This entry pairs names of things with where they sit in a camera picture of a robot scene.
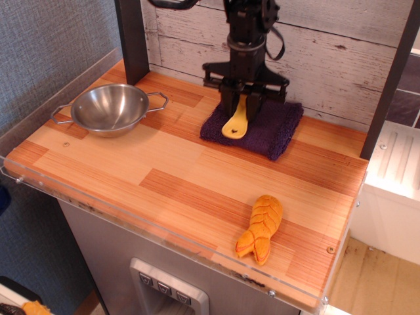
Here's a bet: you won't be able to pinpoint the orange plush shrimp toy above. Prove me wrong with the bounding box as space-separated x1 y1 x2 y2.
235 195 283 266

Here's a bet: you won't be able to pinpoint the dark left vertical post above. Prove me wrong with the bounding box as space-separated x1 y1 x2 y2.
114 0 150 85

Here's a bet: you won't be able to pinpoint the white toy sink unit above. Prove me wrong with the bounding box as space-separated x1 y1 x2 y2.
350 121 419 264

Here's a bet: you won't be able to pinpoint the orange plush toy corner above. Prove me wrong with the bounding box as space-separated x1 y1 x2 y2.
22 301 52 315

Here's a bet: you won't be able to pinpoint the purple folded napkin towel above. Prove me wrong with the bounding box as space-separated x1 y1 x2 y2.
199 100 304 161

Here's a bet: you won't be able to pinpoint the yellow brush white bristles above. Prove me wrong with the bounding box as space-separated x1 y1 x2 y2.
221 94 248 140

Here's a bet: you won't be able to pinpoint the dark right vertical post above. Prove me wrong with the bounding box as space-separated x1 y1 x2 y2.
360 0 419 160

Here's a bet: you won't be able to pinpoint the steel bowl with handles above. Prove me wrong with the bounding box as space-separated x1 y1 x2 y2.
51 83 169 138

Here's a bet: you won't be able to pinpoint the silver dispenser panel with buttons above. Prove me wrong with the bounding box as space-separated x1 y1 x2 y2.
130 257 210 314

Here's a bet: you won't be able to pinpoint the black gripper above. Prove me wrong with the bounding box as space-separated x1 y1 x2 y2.
203 44 289 122

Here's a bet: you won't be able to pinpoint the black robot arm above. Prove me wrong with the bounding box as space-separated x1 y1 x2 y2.
203 1 289 122

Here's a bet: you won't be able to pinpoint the clear acrylic edge guard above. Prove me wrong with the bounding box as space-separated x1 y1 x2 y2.
5 150 366 314

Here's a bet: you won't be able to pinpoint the dark vertical post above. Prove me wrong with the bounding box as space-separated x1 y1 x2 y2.
360 0 419 160
114 0 150 85

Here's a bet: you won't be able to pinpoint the silver toy fridge cabinet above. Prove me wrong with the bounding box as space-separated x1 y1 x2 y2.
59 201 300 314

